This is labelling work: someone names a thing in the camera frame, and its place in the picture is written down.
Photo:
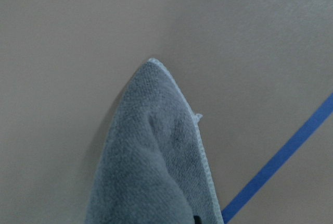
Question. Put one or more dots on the grey cleaning cloth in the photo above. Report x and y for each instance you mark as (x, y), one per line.
(153, 168)

